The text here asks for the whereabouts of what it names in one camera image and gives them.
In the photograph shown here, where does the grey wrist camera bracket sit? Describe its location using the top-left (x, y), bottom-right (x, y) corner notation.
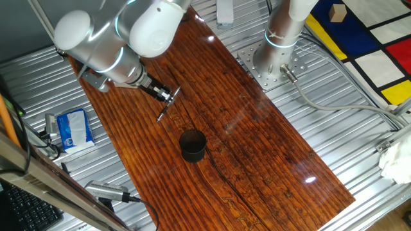
top-left (78, 69), bottom-right (112, 94)

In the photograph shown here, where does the small wooden cube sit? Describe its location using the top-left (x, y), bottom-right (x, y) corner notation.
top-left (328, 3), bottom-right (348, 23)

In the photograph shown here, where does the small silver device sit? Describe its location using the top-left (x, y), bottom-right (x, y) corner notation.
top-left (44, 113), bottom-right (60, 139)

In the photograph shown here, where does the silver camera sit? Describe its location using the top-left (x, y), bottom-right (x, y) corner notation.
top-left (84, 180), bottom-right (131, 203)

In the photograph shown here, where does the glossy wooden board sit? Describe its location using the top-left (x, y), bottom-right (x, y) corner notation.
top-left (67, 6), bottom-right (356, 231)

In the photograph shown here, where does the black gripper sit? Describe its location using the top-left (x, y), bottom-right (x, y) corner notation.
top-left (138, 74), bottom-right (175, 105)

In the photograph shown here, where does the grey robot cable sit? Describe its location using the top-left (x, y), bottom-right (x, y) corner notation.
top-left (279, 64), bottom-right (408, 128)

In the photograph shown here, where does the aluminium corner bracket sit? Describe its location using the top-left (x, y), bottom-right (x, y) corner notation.
top-left (375, 121), bottom-right (411, 153)

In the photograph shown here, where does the colour block checked cloth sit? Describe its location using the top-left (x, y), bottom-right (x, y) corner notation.
top-left (304, 0), bottom-right (411, 106)

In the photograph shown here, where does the grey metal pole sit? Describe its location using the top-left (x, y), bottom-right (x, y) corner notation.
top-left (27, 0), bottom-right (68, 58)

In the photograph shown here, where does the orange pole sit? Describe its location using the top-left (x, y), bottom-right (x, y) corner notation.
top-left (0, 92), bottom-right (22, 148)

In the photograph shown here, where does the black camera stand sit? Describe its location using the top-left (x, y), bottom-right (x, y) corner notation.
top-left (98, 197), bottom-right (116, 213)

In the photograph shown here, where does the blue tissue pack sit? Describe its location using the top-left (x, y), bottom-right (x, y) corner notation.
top-left (56, 108), bottom-right (96, 155)

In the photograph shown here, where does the black keyboard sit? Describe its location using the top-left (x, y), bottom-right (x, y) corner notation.
top-left (0, 181), bottom-right (64, 231)

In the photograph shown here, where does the metal frame beam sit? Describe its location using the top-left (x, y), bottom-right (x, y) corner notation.
top-left (0, 130), bottom-right (132, 231)

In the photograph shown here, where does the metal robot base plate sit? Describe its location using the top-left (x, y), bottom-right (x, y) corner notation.
top-left (236, 40), bottom-right (308, 92)

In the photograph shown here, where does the white rectangular device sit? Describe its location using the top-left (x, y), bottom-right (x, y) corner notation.
top-left (215, 0), bottom-right (234, 27)

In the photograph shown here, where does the black camera cable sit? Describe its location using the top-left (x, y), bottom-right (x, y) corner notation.
top-left (128, 196), bottom-right (161, 231)

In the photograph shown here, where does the black mesh pen holder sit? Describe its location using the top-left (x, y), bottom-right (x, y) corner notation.
top-left (179, 128), bottom-right (207, 164)

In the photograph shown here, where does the black clear gel pen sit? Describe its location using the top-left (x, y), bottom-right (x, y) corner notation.
top-left (156, 85), bottom-right (182, 123)

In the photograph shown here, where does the white crumpled cloth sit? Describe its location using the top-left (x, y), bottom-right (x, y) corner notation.
top-left (378, 134), bottom-right (411, 185)

